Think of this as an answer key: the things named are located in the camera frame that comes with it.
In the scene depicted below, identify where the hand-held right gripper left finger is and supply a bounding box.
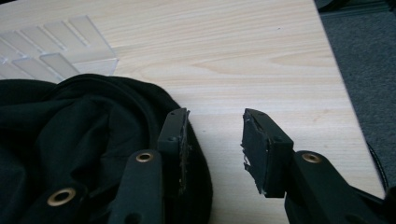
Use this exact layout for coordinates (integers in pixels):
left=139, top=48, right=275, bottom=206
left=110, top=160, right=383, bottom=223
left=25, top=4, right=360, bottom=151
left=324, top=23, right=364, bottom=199
left=156, top=107, right=191, bottom=198

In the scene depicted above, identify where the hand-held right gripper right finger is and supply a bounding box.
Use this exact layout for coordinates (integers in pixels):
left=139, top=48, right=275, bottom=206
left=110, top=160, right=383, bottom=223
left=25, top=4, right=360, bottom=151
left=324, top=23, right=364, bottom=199
left=240, top=107, right=295, bottom=199

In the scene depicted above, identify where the black cloth garment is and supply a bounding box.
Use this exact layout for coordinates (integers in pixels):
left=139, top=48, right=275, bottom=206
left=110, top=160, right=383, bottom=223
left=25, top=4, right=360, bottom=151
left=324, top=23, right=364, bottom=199
left=0, top=73, right=214, bottom=224

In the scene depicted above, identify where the clear plastic divider tray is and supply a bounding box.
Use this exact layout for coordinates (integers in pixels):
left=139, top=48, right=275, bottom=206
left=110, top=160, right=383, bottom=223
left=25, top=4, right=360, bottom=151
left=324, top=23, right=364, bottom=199
left=0, top=14, right=120, bottom=84

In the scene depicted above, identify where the black cable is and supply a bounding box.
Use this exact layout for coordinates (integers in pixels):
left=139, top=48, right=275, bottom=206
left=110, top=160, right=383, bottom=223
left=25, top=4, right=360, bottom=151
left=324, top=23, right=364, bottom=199
left=366, top=142, right=390, bottom=191

